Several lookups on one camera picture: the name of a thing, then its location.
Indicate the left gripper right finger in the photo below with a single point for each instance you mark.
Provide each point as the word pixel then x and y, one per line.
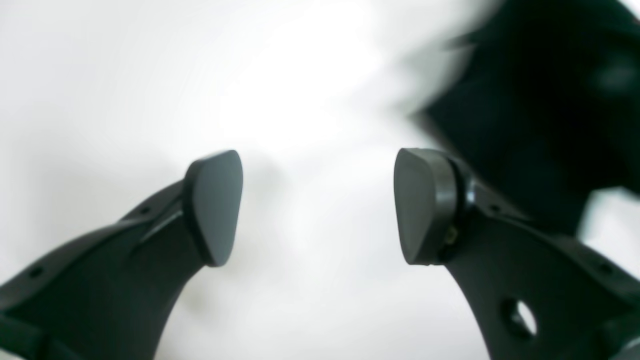
pixel 535 294

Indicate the black graphic T-shirt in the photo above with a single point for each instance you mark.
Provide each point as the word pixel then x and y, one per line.
pixel 546 107

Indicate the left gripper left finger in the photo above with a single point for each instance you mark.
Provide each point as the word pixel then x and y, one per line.
pixel 108 294

